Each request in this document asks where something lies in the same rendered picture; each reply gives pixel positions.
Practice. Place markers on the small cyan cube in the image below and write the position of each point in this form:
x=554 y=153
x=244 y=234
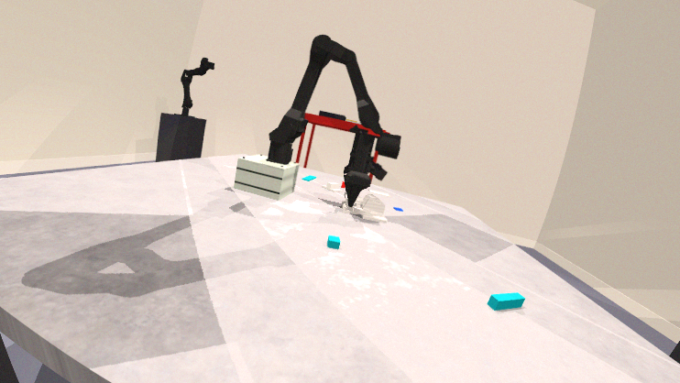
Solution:
x=333 y=242

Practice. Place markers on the teal rectangular block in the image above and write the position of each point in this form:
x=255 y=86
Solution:
x=505 y=301

